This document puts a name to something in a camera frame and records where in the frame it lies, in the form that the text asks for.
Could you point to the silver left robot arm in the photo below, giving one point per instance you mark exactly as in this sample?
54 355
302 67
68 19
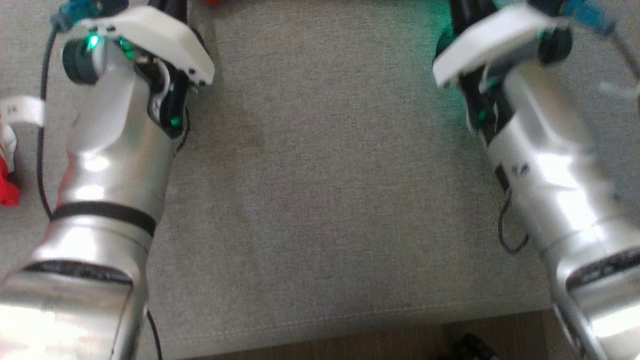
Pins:
110 165

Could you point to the grey sofa seat cushion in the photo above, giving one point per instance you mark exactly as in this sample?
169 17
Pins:
325 200

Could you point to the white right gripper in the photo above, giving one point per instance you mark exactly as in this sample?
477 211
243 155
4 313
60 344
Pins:
480 45

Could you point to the red white number 23 jersey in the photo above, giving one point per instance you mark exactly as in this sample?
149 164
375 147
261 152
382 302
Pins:
7 190

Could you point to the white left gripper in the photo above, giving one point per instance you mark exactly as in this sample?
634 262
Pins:
165 40

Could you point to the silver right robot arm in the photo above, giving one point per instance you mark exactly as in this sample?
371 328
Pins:
560 175

